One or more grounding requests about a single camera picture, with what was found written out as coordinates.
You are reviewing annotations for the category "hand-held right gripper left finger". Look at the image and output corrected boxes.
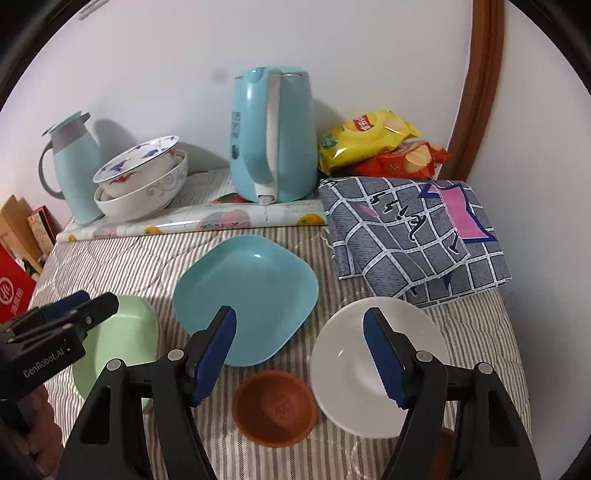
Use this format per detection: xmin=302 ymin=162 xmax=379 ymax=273
xmin=62 ymin=305 xmax=238 ymax=480

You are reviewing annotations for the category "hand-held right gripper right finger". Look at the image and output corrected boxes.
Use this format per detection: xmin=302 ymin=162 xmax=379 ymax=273
xmin=362 ymin=307 xmax=543 ymax=480

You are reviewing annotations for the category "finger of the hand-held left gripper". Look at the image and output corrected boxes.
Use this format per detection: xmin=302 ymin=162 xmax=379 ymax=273
xmin=9 ymin=292 xmax=120 ymax=344
xmin=9 ymin=290 xmax=92 ymax=330

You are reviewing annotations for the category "green square plate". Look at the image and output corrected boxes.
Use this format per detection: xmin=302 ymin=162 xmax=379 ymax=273
xmin=71 ymin=295 xmax=160 ymax=414

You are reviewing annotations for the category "plain white bowl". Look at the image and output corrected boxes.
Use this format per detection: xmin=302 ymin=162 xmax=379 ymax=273
xmin=309 ymin=296 xmax=452 ymax=439

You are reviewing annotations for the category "blue square plate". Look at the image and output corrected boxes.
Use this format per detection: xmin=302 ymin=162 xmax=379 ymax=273
xmin=173 ymin=234 xmax=319 ymax=367

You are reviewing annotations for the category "small brown bowl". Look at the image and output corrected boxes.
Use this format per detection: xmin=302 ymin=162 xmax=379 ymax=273
xmin=232 ymin=371 xmax=319 ymax=448

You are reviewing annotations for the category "person's left hand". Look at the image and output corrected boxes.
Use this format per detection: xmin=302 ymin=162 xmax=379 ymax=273
xmin=21 ymin=383 xmax=65 ymax=464

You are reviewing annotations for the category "red paper bag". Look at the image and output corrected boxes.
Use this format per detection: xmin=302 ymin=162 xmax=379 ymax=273
xmin=0 ymin=242 xmax=38 ymax=324

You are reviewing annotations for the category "striped quilt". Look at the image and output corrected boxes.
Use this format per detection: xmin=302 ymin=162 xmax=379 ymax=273
xmin=28 ymin=168 xmax=532 ymax=480

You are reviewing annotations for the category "patterned gift box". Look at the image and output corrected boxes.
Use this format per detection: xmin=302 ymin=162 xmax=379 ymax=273
xmin=28 ymin=205 xmax=63 ymax=257

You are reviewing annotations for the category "brown cardboard box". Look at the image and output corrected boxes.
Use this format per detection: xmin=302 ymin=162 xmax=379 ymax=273
xmin=0 ymin=194 xmax=47 ymax=273

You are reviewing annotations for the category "grey checked folded cloth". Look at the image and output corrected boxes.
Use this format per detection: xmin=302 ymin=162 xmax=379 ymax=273
xmin=318 ymin=176 xmax=512 ymax=309

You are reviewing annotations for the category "fruit print tablecloth roll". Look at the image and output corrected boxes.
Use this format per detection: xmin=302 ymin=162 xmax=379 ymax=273
xmin=55 ymin=200 xmax=328 ymax=243

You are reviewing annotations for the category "white bowl with grey swirls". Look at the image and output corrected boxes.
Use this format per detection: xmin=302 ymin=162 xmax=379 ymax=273
xmin=93 ymin=150 xmax=189 ymax=221

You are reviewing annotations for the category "light blue thermos jug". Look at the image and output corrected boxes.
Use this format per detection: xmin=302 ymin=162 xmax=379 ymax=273
xmin=38 ymin=111 xmax=105 ymax=225

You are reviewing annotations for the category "blue and red patterned bowl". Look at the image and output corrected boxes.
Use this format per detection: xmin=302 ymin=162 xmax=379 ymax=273
xmin=92 ymin=135 xmax=180 ymax=198

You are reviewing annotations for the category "red chip bag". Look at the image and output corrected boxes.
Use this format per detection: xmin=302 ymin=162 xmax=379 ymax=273
xmin=353 ymin=141 xmax=451 ymax=181

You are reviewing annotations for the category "yellow chip bag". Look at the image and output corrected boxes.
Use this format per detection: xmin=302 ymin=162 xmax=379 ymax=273
xmin=318 ymin=109 xmax=423 ymax=176

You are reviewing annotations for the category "light blue electric kettle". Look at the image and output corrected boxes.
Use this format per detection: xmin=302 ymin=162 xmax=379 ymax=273
xmin=229 ymin=67 xmax=319 ymax=206

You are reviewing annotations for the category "brown wooden frame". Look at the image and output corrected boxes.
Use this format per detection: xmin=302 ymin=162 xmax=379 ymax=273
xmin=445 ymin=0 xmax=504 ymax=183

